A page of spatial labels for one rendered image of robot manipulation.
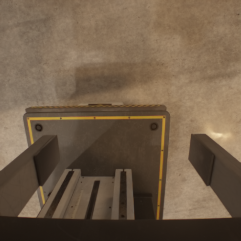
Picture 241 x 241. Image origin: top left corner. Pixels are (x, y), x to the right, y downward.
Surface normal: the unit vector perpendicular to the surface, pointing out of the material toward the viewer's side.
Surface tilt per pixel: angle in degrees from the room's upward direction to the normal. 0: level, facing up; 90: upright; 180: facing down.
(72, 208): 90
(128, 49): 0
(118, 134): 0
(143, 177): 0
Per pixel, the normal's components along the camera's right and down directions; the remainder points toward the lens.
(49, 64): -0.03, 0.28
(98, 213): -0.02, -0.96
